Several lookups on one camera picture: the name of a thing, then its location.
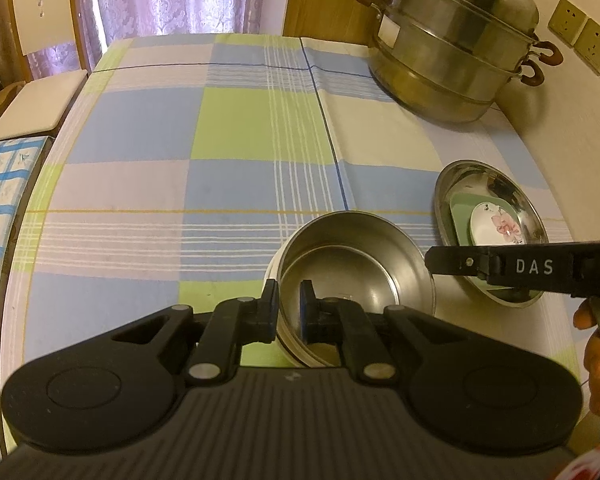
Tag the stainless steel bowl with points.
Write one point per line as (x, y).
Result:
(360, 260)

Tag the beige wall outlet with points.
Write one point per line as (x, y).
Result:
(597, 47)
(567, 20)

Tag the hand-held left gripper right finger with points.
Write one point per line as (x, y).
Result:
(307, 312)

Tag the wooden wall panel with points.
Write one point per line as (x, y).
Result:
(320, 5)

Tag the checked pastel tablecloth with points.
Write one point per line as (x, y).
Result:
(180, 160)

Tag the red and white object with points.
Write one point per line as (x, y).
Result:
(592, 462)

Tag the white ceramic bowl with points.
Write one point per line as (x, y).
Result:
(272, 280)

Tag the stainless steel steamer pot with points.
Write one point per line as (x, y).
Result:
(445, 45)

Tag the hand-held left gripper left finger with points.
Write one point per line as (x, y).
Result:
(270, 310)

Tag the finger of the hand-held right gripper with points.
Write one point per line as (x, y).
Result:
(455, 261)

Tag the blue patterned cloth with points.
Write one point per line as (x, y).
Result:
(0, 260)

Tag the white wooden chair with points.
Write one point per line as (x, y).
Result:
(42, 100)

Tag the green square plate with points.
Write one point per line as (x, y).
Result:
(461, 215)

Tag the round stainless steel plate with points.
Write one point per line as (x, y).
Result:
(480, 180)

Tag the floral white saucer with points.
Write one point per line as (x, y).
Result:
(497, 222)

